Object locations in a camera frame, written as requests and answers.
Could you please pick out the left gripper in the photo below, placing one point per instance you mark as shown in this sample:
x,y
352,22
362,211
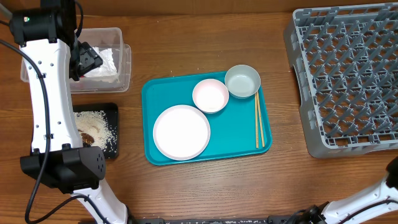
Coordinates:
x,y
91,60

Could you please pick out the white napkin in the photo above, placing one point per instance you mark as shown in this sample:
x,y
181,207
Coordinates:
x,y
108,67

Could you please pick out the rice grains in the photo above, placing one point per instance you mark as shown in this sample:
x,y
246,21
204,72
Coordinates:
x,y
97,125

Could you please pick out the large white plate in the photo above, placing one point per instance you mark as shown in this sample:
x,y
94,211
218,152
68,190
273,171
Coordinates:
x,y
181,132

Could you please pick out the brown food scrap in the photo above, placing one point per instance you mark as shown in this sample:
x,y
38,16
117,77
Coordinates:
x,y
87,139

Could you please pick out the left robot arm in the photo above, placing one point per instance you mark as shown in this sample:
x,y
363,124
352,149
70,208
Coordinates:
x,y
47,39

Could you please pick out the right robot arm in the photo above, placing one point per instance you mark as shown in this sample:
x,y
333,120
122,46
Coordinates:
x,y
369,203

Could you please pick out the grey dishwasher rack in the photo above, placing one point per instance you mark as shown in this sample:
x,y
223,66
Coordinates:
x,y
345,61

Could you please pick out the clear plastic bin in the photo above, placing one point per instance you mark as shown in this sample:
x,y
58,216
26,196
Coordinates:
x,y
110,37

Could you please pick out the black plastic tray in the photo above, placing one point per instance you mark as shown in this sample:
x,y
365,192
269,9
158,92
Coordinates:
x,y
111,110

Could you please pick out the teal serving tray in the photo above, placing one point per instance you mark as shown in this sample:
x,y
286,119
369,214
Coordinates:
x,y
232,129

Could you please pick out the pink shallow bowl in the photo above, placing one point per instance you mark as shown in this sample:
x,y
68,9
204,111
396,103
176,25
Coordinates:
x,y
210,95

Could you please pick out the grey-green bowl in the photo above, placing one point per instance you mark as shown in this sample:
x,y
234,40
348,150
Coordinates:
x,y
242,81

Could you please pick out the wooden chopstick left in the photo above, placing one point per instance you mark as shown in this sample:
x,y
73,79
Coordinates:
x,y
256,120

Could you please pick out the wooden chopstick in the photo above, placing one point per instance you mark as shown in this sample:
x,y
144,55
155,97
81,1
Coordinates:
x,y
256,120
259,114

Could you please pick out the wooden chopstick right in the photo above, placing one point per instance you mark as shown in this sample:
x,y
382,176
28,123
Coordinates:
x,y
259,114

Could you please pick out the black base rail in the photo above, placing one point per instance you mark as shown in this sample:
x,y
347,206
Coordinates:
x,y
273,219

